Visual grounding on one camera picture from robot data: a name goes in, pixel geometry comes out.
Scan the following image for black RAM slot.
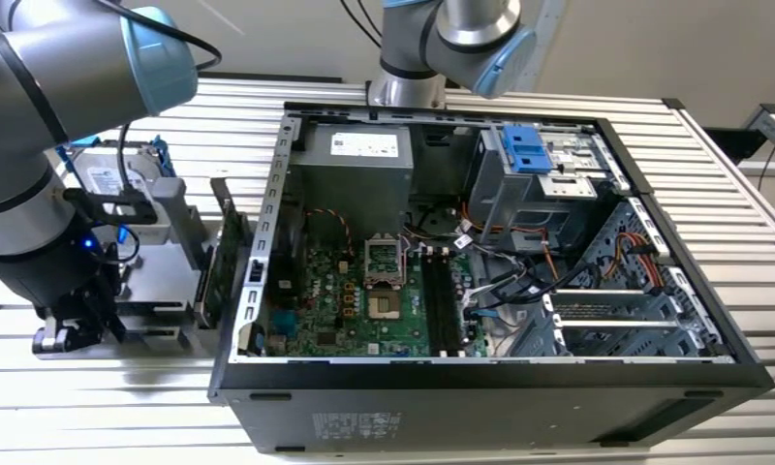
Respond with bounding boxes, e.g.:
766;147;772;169
436;247;467;357
421;247;452;357

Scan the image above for grey parts rack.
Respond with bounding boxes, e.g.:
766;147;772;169
34;176;260;360

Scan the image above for hard disk in blue carrier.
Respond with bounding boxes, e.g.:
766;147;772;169
54;134;177;243

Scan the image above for green graphics card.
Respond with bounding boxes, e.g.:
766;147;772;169
192;176;246;328

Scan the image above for green motherboard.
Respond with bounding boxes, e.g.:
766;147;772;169
261;207;492;359

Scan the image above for grey power supply unit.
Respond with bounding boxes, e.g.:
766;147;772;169
288;123;416;233

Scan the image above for CPU socket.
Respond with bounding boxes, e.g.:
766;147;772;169
364;285;407;322

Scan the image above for metal socket cover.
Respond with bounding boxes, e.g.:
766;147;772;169
363;232;407;288

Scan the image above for grey label sticker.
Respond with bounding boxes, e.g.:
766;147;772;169
309;411;403;441

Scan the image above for silver drive cage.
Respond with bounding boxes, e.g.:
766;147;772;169
469;123;619;253

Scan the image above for black open PC case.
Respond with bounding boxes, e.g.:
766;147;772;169
206;100;775;455

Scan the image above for blue drive bay latch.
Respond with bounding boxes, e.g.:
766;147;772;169
501;124;555;174

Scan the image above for silver disk bay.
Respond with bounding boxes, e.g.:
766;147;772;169
541;288;710;358

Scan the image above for black block beside table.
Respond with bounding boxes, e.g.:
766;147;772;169
703;126;768;161

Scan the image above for thin black camera cable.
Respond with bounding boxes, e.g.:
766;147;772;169
93;0;224;204

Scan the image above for twisted black yellow wire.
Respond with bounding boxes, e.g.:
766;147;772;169
305;207;357;257

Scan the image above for black cable bundle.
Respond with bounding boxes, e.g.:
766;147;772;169
464;241;599;321

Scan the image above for orange wire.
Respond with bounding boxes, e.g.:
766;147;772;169
461;201;561;283

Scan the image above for red yellow orange power wires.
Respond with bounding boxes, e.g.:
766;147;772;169
610;232;666;295

